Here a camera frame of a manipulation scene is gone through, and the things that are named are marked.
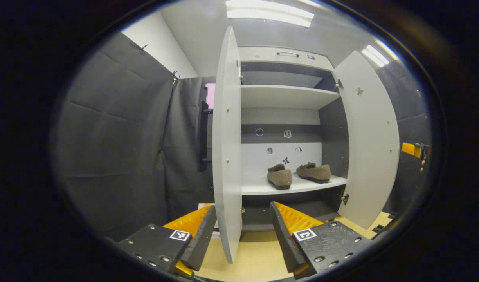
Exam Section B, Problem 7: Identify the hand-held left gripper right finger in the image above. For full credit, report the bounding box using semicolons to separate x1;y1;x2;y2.
270;201;373;279

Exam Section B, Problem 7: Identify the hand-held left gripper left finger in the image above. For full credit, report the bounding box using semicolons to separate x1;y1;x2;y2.
118;204;217;277

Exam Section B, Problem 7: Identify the grey shoe cabinet door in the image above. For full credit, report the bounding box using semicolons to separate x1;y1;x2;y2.
331;50;400;230
198;26;244;264

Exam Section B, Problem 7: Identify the brown fuzzy shoe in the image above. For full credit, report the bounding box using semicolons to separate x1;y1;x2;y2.
295;162;332;184
267;164;293;190

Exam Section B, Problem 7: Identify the grey cabinet drawer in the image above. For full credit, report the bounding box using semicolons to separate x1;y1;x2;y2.
239;46;334;72

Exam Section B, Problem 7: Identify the small ceiling light panel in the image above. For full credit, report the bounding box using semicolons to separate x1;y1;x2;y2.
361;44;390;67

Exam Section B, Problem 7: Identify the black backdrop cloth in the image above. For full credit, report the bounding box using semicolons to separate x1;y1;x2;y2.
52;31;434;241

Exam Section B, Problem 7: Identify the large ceiling light panel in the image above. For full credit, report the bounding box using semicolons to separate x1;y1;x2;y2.
226;0;315;28

